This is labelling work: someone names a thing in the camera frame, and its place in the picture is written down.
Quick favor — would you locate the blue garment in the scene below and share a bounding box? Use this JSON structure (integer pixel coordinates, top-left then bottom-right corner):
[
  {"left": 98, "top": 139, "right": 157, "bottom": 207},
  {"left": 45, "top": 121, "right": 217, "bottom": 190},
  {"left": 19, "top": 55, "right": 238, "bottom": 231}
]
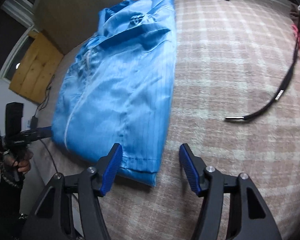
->
[{"left": 52, "top": 0, "right": 177, "bottom": 186}]

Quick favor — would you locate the black sleeved left forearm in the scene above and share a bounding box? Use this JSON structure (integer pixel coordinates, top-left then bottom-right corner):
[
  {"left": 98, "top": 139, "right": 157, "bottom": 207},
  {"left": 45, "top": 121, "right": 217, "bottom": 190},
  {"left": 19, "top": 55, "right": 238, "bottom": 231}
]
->
[{"left": 0, "top": 169, "right": 24, "bottom": 239}]

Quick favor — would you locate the person's left hand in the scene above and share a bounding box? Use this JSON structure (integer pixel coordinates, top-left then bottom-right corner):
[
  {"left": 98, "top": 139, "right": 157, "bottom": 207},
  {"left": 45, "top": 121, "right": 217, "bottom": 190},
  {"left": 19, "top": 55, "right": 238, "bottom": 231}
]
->
[{"left": 3, "top": 150, "right": 33, "bottom": 174}]

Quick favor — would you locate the black power adapter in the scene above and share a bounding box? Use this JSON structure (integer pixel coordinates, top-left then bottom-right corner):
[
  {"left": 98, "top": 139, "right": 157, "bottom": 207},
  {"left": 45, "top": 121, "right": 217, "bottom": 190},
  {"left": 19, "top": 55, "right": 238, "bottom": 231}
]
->
[{"left": 30, "top": 115, "right": 38, "bottom": 129}]

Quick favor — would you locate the wooden plank board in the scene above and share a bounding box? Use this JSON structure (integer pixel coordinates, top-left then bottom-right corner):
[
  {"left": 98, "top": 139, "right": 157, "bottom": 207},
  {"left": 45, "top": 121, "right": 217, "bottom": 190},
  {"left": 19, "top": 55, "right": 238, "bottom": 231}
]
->
[{"left": 9, "top": 31, "right": 64, "bottom": 103}]

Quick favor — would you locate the tall beige panel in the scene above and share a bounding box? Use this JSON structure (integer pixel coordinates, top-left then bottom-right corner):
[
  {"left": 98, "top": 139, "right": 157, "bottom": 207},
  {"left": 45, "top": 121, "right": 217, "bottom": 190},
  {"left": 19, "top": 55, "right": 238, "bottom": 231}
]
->
[{"left": 34, "top": 0, "right": 124, "bottom": 54}]

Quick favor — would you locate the thin black cable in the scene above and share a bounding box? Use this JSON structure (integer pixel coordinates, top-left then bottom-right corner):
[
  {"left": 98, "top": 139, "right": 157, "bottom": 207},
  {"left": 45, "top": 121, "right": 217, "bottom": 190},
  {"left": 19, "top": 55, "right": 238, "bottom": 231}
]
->
[{"left": 38, "top": 138, "right": 60, "bottom": 174}]

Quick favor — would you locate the black floor cable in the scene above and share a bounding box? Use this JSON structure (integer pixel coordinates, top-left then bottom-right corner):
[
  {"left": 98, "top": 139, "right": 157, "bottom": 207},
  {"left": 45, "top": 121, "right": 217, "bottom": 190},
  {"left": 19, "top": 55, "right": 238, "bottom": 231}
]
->
[{"left": 36, "top": 74, "right": 56, "bottom": 117}]

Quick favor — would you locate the black strap with metal tip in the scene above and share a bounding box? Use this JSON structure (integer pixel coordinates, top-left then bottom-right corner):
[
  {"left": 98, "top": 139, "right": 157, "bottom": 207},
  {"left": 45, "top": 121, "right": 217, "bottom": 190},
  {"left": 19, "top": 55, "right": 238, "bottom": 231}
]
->
[{"left": 224, "top": 4, "right": 300, "bottom": 123}]

